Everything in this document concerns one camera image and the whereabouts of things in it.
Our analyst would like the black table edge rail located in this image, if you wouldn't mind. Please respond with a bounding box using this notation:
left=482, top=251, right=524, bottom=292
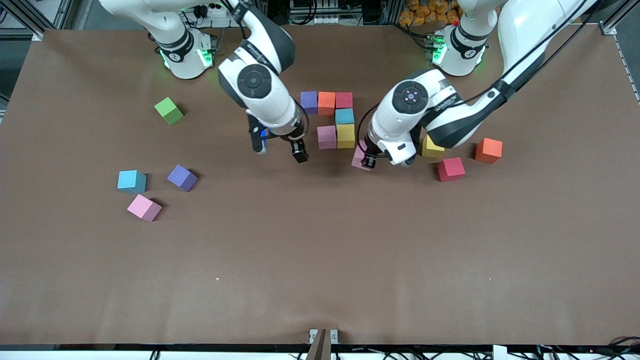
left=0, top=342, right=640, bottom=352

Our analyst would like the brown wooden post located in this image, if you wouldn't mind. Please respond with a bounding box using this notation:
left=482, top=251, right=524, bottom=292
left=305, top=328, right=333, bottom=360

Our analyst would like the silver table side rail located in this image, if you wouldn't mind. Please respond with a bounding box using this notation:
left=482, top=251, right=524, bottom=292
left=612, top=34, right=640, bottom=106

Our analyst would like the orange fruit net bag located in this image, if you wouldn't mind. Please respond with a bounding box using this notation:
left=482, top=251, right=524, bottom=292
left=398, top=0, right=463, bottom=27

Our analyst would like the yellow foam cube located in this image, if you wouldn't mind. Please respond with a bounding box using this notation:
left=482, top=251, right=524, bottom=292
left=422, top=134, right=445, bottom=159
left=336, top=123, right=356, bottom=150

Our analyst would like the purple foam cube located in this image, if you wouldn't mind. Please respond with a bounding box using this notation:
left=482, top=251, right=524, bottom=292
left=167, top=164, right=199, bottom=193
left=300, top=90, right=320, bottom=116

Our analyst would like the black electronics rack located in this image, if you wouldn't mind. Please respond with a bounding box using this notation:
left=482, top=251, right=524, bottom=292
left=289, top=0, right=396, bottom=27

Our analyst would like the orange foam cube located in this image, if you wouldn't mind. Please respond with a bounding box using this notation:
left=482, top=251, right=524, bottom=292
left=474, top=137, right=504, bottom=165
left=318, top=91, right=337, bottom=116

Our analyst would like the small metal bracket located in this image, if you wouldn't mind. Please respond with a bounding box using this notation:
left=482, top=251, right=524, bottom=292
left=309, top=328, right=339, bottom=345

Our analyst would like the white power strip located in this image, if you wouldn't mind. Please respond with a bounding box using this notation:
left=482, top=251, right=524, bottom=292
left=187, top=2, right=241, bottom=28

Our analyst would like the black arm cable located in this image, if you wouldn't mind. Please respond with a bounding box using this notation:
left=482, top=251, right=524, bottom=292
left=291, top=99, right=311, bottom=142
left=355, top=103, right=382, bottom=152

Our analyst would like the green foam cube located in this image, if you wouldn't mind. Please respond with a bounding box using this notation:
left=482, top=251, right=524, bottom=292
left=154, top=96, right=184, bottom=126

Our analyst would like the aluminium frame profile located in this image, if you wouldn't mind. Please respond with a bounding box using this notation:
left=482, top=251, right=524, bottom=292
left=0, top=0, right=76, bottom=42
left=600, top=0, right=640, bottom=36

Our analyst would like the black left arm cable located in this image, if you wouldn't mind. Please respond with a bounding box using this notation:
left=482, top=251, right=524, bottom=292
left=355, top=103, right=382, bottom=152

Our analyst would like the dented pink foam cube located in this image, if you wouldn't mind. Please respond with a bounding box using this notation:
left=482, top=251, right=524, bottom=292
left=317, top=125, right=338, bottom=151

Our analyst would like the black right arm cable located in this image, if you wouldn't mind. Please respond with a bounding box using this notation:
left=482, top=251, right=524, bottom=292
left=291, top=99, right=311, bottom=142

